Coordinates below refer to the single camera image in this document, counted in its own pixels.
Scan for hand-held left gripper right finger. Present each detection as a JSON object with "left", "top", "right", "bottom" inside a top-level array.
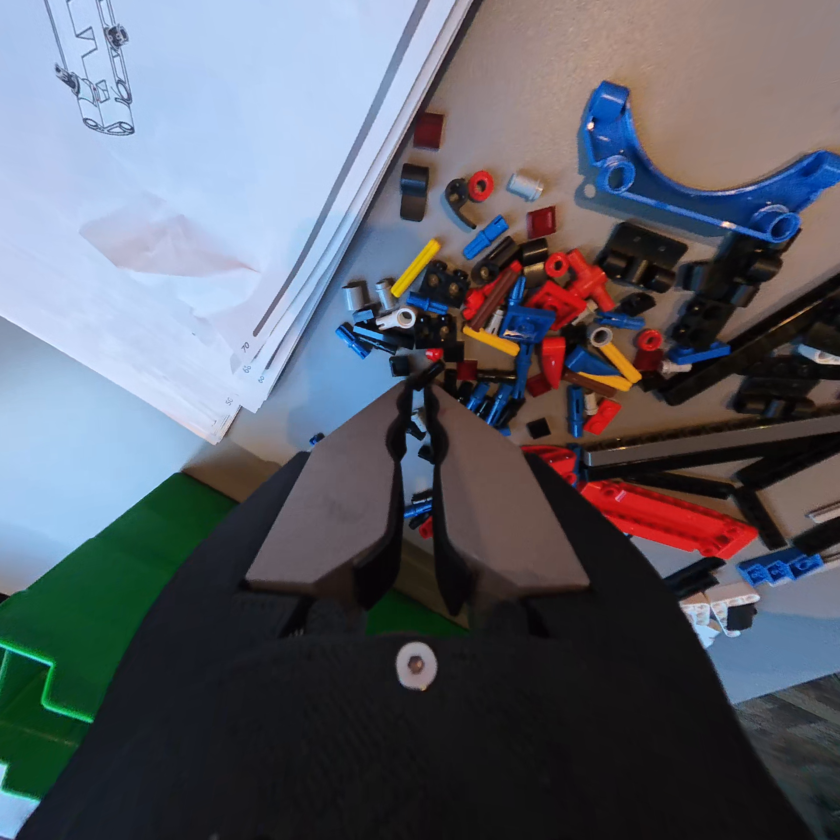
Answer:
[{"left": 423, "top": 384, "right": 592, "bottom": 614}]

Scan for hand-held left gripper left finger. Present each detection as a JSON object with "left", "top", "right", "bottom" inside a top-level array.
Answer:
[{"left": 246, "top": 381, "right": 406, "bottom": 611}]

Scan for pile of small lego pieces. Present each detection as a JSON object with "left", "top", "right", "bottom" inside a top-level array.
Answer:
[{"left": 308, "top": 112, "right": 697, "bottom": 526}]

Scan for grey desk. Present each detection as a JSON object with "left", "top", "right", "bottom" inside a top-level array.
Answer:
[{"left": 180, "top": 0, "right": 840, "bottom": 706}]

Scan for red flat lego panel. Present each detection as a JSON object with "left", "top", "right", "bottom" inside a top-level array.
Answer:
[{"left": 581, "top": 479, "right": 759, "bottom": 560}]

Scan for white lego connector pieces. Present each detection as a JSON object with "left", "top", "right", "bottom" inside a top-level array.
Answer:
[{"left": 679, "top": 581, "right": 762, "bottom": 647}]

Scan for green plastic bin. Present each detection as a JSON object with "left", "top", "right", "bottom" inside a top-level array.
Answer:
[{"left": 0, "top": 472, "right": 460, "bottom": 815}]

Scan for heap of long black beams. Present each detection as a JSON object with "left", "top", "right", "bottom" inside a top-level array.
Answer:
[{"left": 577, "top": 233, "right": 840, "bottom": 578}]

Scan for blue small lego brick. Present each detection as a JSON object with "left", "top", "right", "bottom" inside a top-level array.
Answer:
[{"left": 738, "top": 551, "right": 824, "bottom": 586}]

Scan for lego instruction booklet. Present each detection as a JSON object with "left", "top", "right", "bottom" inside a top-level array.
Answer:
[{"left": 0, "top": 0, "right": 475, "bottom": 447}]

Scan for blue curved lego arch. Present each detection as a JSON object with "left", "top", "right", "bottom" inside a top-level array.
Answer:
[{"left": 577, "top": 80, "right": 840, "bottom": 245}]

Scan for black lego bracket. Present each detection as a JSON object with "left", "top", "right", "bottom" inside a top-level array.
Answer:
[{"left": 596, "top": 222, "right": 689, "bottom": 293}]

